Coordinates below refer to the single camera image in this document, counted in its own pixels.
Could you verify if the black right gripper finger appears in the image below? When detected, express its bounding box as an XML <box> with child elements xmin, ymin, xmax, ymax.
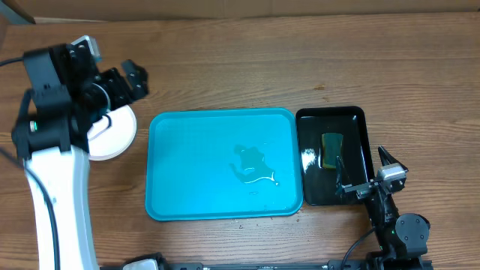
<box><xmin>378</xmin><ymin>145</ymin><xmax>405</xmax><ymax>169</ymax></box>
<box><xmin>335</xmin><ymin>156</ymin><xmax>352</xmax><ymax>195</ymax></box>

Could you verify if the green yellow sponge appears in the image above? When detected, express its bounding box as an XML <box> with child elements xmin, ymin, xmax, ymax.
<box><xmin>321</xmin><ymin>133</ymin><xmax>344</xmax><ymax>170</ymax></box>

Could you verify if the white plate with sauce streak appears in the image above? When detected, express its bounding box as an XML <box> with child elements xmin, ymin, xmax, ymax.
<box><xmin>87</xmin><ymin>105</ymin><xmax>137</xmax><ymax>161</ymax></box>

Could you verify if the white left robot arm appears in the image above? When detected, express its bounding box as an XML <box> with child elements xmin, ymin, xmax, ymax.
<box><xmin>11</xmin><ymin>35</ymin><xmax>149</xmax><ymax>269</ymax></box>

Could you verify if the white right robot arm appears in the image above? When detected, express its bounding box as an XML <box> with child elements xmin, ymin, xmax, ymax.
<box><xmin>336</xmin><ymin>146</ymin><xmax>434</xmax><ymax>270</ymax></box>

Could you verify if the black plastic tray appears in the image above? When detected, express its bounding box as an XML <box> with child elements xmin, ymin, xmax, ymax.
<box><xmin>295</xmin><ymin>106</ymin><xmax>374</xmax><ymax>206</ymax></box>

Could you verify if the teal plastic tray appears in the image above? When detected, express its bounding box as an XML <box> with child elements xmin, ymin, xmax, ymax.
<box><xmin>145</xmin><ymin>108</ymin><xmax>303</xmax><ymax>221</ymax></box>

